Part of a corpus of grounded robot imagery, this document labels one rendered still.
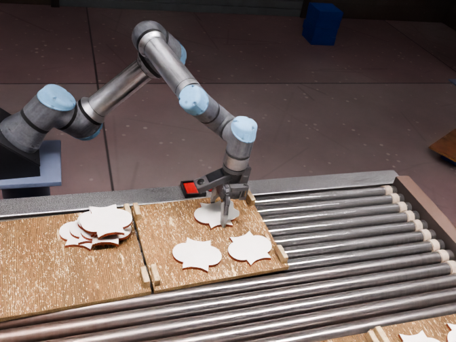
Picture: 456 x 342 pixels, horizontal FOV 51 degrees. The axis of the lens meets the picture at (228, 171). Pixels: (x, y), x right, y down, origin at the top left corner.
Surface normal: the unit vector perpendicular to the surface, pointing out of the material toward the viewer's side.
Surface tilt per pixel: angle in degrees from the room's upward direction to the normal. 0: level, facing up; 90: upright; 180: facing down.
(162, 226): 0
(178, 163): 0
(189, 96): 49
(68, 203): 0
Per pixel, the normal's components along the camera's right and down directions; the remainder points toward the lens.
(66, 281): 0.14, -0.79
